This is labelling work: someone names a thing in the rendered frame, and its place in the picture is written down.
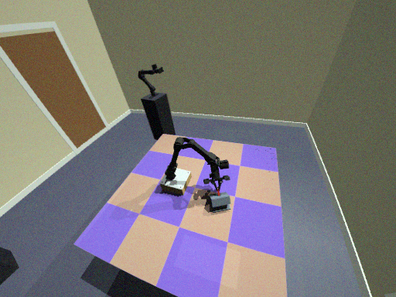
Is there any light blue sloped panel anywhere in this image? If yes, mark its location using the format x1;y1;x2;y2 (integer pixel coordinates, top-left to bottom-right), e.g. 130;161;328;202
210;192;231;213

